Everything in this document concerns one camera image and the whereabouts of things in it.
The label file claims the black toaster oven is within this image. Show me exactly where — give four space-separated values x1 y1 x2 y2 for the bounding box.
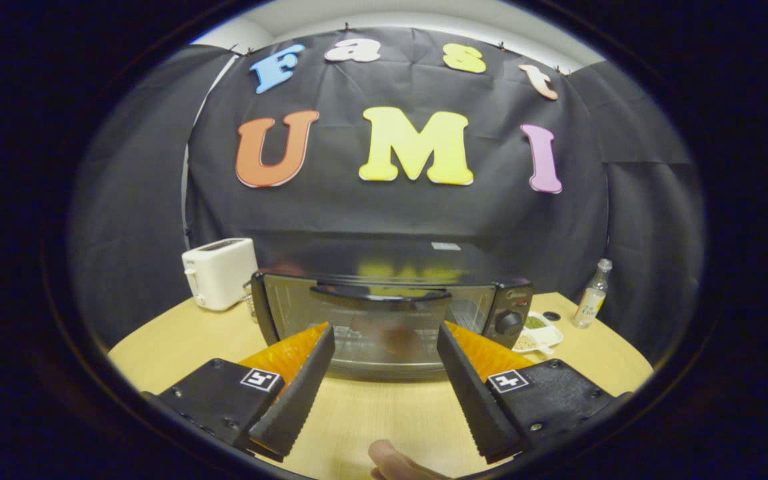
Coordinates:
251 270 535 381

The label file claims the white divided dish with grains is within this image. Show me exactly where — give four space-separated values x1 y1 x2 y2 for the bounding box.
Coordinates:
512 312 565 355

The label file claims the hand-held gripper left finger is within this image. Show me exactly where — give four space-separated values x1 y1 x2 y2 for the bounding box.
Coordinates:
147 323 337 463

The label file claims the clear glass bottle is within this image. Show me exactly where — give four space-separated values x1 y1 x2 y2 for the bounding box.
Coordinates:
571 259 613 330

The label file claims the white pop-up toaster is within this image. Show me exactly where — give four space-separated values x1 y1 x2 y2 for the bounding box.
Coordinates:
181 237 259 312

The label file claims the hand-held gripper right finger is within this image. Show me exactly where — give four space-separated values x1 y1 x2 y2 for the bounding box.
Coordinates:
436 321 631 465

